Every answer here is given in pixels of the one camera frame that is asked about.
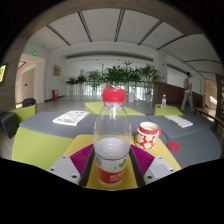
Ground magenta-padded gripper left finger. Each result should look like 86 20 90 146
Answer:
46 143 98 188

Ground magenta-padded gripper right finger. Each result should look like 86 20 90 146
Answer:
128 143 177 188

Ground clear red-capped water bottle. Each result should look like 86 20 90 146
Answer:
93 87 132 188

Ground small clear water bottle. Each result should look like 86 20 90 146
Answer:
160 94 167 110

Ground flat round red coaster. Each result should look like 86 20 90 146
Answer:
166 141 182 152

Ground red and white floral mug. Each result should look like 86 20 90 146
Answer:
134 121 162 151

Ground white printed magazine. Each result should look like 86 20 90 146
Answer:
52 110 90 127

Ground white and yellow book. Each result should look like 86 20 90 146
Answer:
164 114 194 129

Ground yellow-green chair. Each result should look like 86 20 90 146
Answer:
9 103 38 124

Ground black chair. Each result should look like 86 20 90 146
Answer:
0 111 18 139

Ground brown wooden bench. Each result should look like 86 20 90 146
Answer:
194 106 224 132

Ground black bag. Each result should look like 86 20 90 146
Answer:
21 97 37 108

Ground person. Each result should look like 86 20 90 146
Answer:
180 71 195 113

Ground wooden shelf unit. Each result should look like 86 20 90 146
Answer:
214 74 224 121

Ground group of potted green plants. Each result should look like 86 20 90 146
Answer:
65 60 162 104

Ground tan wall picture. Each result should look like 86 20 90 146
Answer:
53 64 62 77

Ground framed wall poster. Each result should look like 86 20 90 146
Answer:
0 63 8 84

